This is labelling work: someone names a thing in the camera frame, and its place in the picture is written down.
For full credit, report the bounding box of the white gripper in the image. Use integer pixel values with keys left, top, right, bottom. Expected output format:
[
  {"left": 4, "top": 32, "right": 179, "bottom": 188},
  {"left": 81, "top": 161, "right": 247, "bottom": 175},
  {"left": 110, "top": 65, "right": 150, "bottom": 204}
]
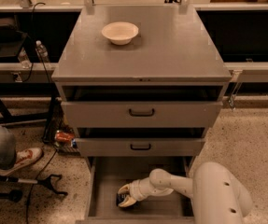
[{"left": 117, "top": 178, "right": 150, "bottom": 208}]

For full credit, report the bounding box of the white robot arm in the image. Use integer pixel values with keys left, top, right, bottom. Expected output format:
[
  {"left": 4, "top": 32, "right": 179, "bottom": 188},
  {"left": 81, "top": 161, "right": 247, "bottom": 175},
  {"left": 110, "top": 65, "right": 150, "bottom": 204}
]
[{"left": 116, "top": 161, "right": 253, "bottom": 224}]

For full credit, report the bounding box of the grey bottom drawer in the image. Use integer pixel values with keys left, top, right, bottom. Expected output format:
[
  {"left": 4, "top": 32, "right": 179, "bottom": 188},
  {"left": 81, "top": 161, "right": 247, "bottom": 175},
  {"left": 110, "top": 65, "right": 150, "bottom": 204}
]
[{"left": 75, "top": 157, "right": 194, "bottom": 224}]

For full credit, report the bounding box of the grey drawer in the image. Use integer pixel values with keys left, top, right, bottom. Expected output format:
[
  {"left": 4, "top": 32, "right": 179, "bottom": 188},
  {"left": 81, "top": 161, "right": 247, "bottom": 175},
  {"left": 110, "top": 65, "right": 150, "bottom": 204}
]
[
  {"left": 62, "top": 86, "right": 222, "bottom": 128},
  {"left": 75, "top": 128, "right": 205, "bottom": 157},
  {"left": 75, "top": 157, "right": 194, "bottom": 224}
]

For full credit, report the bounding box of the grey middle drawer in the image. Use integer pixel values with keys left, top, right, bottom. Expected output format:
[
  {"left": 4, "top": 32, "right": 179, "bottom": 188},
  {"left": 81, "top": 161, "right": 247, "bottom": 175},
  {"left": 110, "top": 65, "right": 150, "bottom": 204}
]
[{"left": 75, "top": 128, "right": 205, "bottom": 157}]

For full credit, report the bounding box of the grey top drawer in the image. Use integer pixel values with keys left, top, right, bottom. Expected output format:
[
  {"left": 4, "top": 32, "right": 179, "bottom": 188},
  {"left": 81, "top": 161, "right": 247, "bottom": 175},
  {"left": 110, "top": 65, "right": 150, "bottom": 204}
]
[{"left": 62, "top": 86, "right": 222, "bottom": 128}]

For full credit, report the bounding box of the black reacher grabber tool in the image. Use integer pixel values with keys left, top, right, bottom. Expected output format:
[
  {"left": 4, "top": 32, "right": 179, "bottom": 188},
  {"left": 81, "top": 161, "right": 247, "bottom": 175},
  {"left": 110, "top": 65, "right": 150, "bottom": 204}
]
[{"left": 0, "top": 175, "right": 68, "bottom": 196}]

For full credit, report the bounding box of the orange snack bag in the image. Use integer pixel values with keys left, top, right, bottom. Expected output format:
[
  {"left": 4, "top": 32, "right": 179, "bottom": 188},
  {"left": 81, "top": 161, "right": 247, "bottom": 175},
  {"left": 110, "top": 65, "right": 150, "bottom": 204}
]
[{"left": 54, "top": 131, "right": 75, "bottom": 143}]

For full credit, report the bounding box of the white and orange sneaker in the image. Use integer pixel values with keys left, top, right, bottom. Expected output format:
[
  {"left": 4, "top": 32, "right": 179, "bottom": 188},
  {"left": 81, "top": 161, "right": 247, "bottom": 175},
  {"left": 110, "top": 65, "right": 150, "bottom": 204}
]
[{"left": 0, "top": 147, "right": 43, "bottom": 176}]

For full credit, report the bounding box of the clear water bottle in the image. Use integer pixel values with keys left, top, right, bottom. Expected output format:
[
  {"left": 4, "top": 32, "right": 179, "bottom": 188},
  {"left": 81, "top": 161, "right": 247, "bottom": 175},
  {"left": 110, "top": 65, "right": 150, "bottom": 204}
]
[
  {"left": 35, "top": 40, "right": 49, "bottom": 63},
  {"left": 18, "top": 49, "right": 32, "bottom": 69}
]

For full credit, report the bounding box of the black metal stand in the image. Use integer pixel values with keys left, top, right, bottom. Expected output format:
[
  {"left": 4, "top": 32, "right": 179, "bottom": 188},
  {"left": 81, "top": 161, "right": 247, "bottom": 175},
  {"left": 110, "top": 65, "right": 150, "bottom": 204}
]
[{"left": 0, "top": 82, "right": 59, "bottom": 144}]

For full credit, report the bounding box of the black middle drawer handle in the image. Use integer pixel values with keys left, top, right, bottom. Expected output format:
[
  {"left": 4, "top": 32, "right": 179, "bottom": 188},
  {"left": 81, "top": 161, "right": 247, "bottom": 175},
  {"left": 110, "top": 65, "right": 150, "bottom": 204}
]
[{"left": 130, "top": 144, "right": 151, "bottom": 151}]

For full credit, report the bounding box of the black drawer handle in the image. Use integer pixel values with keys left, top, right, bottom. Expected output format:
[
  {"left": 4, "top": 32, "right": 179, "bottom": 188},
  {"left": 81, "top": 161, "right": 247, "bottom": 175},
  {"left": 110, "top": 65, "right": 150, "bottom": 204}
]
[
  {"left": 130, "top": 144, "right": 151, "bottom": 151},
  {"left": 128, "top": 108, "right": 155, "bottom": 117}
]

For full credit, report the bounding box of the black top drawer handle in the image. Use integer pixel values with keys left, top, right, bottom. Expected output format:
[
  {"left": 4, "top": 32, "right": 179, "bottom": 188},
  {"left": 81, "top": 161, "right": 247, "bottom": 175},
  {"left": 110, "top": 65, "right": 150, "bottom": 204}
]
[{"left": 128, "top": 108, "right": 155, "bottom": 117}]

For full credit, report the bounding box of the black floor cable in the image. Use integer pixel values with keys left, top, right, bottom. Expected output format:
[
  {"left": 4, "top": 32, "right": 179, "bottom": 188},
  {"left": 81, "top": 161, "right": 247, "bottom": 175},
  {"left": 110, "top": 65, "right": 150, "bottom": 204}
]
[{"left": 25, "top": 148, "right": 59, "bottom": 224}]

